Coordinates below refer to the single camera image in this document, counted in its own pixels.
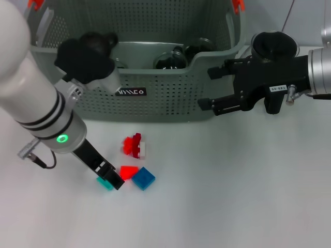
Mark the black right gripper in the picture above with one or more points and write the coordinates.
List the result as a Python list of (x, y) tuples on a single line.
[(271, 75)]

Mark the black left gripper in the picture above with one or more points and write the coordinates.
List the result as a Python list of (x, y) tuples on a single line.
[(93, 160)]

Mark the teal toy block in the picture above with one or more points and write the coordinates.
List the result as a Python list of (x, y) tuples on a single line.
[(104, 184)]

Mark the blue toy block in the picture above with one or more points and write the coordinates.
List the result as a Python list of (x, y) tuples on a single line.
[(143, 178)]

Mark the orange red toy block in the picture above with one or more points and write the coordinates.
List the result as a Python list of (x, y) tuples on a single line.
[(126, 150)]

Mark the dark red toy block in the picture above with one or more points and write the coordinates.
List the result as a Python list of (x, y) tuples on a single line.
[(136, 146)]

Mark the grey perforated storage basket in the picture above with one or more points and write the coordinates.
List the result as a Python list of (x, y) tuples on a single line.
[(168, 90)]

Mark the glass carafe with black lid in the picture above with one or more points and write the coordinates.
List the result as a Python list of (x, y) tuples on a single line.
[(274, 44)]

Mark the black teapot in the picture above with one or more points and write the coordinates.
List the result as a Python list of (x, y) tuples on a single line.
[(103, 38)]

